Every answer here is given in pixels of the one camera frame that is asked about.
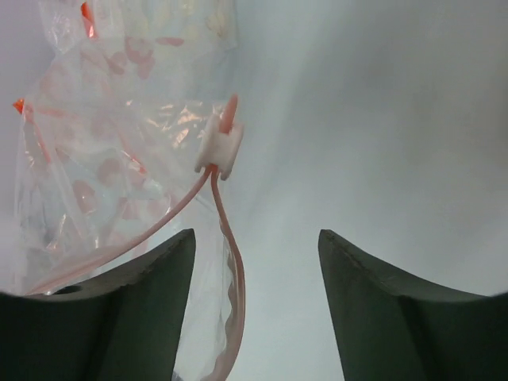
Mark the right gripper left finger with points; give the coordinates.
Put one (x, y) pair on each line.
(124, 324)

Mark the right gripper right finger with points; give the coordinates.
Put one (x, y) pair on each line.
(392, 325)

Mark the clear zip top bag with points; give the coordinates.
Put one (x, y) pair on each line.
(122, 144)

